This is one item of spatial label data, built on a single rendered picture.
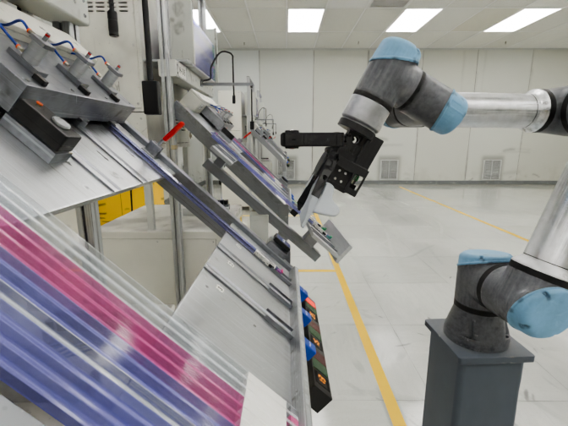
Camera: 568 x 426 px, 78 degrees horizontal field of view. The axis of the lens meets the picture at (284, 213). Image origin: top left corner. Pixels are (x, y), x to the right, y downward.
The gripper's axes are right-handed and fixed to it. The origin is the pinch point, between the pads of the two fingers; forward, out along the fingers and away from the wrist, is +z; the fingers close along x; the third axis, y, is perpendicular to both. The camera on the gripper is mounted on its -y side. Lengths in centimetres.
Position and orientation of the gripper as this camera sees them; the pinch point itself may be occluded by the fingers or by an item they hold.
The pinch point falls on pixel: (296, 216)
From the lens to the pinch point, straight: 66.9
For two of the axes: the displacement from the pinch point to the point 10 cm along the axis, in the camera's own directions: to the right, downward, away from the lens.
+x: 0.0, -2.1, 9.8
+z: -4.6, 8.7, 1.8
